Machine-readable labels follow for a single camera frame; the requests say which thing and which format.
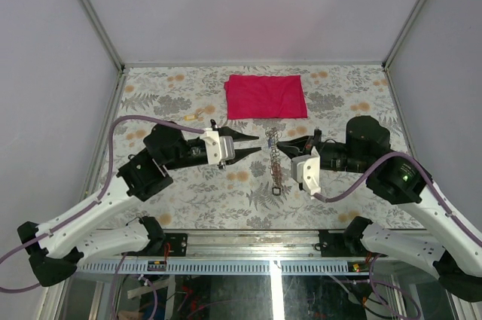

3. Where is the grey disc with key rings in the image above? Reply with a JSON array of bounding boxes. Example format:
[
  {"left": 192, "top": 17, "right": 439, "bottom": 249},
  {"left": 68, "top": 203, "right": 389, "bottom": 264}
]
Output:
[{"left": 265, "top": 127, "right": 283, "bottom": 197}]

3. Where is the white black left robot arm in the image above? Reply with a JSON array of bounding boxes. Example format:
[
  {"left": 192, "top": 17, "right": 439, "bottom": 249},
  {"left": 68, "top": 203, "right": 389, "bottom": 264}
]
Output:
[{"left": 17, "top": 115, "right": 258, "bottom": 287}]

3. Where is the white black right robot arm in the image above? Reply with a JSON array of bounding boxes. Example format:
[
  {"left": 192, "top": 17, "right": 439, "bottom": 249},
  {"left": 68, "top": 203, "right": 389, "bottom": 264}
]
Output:
[{"left": 277, "top": 116, "right": 481, "bottom": 303}]

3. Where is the yellow tag key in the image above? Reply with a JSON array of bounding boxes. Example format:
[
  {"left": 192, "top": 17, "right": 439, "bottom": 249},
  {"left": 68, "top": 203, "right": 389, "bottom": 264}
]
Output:
[{"left": 184, "top": 111, "right": 203, "bottom": 121}]

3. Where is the red folded cloth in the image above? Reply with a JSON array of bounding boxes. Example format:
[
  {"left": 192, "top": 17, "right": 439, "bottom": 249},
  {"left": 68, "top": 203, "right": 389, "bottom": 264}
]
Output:
[{"left": 224, "top": 75, "right": 308, "bottom": 120}]

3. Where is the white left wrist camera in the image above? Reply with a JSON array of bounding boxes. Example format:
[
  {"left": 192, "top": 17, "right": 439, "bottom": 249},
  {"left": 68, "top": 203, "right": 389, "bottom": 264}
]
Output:
[{"left": 200, "top": 129, "right": 235, "bottom": 166}]

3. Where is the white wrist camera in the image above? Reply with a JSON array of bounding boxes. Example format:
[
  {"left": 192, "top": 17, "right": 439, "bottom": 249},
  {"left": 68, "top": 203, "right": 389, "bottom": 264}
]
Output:
[
  {"left": 291, "top": 147, "right": 321, "bottom": 197},
  {"left": 200, "top": 129, "right": 235, "bottom": 166}
]

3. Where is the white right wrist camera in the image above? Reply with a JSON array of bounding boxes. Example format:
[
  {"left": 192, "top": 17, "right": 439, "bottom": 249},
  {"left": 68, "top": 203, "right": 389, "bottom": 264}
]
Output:
[{"left": 291, "top": 147, "right": 321, "bottom": 197}]

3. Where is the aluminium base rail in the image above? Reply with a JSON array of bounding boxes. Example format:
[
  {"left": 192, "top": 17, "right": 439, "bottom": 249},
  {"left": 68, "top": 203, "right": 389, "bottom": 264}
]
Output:
[{"left": 55, "top": 227, "right": 463, "bottom": 261}]

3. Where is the white slotted cable duct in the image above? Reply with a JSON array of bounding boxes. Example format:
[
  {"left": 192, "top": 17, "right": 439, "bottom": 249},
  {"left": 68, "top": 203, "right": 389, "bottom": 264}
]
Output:
[{"left": 78, "top": 259, "right": 368, "bottom": 276}]

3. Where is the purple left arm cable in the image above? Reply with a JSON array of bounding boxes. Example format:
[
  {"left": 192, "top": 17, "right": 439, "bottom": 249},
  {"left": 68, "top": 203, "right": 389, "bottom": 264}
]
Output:
[{"left": 0, "top": 114, "right": 208, "bottom": 294}]

